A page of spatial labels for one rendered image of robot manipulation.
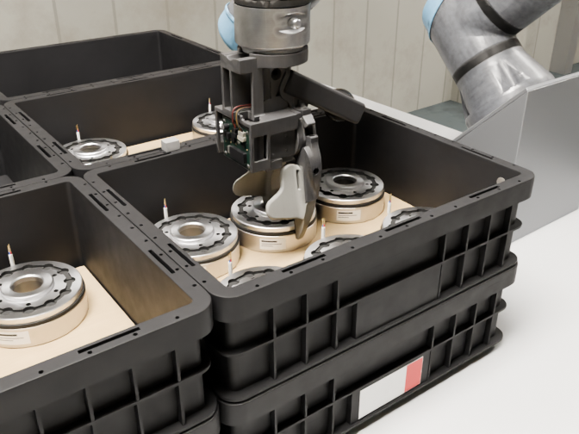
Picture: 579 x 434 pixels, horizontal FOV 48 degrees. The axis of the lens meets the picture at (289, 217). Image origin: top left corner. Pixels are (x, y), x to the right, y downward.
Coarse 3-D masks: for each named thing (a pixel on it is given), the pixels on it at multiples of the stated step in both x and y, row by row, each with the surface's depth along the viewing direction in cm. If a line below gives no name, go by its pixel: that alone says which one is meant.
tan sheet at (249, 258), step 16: (384, 192) 89; (384, 208) 85; (400, 208) 85; (320, 224) 81; (336, 224) 81; (352, 224) 81; (368, 224) 81; (240, 256) 75; (256, 256) 75; (272, 256) 75; (288, 256) 75
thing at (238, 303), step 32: (416, 128) 83; (128, 160) 74; (160, 160) 75; (480, 160) 75; (480, 192) 66; (512, 192) 68; (416, 224) 60; (448, 224) 63; (320, 256) 56; (352, 256) 57; (384, 256) 59; (224, 288) 51; (256, 288) 51; (288, 288) 53; (224, 320) 51
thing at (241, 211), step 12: (240, 204) 79; (252, 204) 79; (240, 216) 76; (252, 216) 76; (264, 216) 76; (312, 216) 77; (252, 228) 74; (264, 228) 74; (276, 228) 74; (288, 228) 74
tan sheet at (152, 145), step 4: (172, 136) 108; (176, 136) 108; (180, 136) 108; (184, 136) 108; (188, 136) 108; (156, 140) 106; (160, 140) 106; (180, 140) 106; (184, 140) 106; (140, 144) 105; (144, 144) 105; (148, 144) 105; (152, 144) 105; (156, 144) 105; (160, 144) 105; (128, 148) 103; (132, 148) 103; (136, 148) 103; (140, 148) 103; (144, 148) 103; (148, 148) 103; (152, 148) 103; (128, 152) 102; (132, 152) 102
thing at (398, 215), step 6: (396, 210) 78; (402, 210) 78; (408, 210) 78; (414, 210) 78; (420, 210) 78; (426, 210) 78; (390, 216) 76; (396, 216) 77; (402, 216) 76; (408, 216) 76; (384, 222) 75; (390, 222) 75; (396, 222) 75
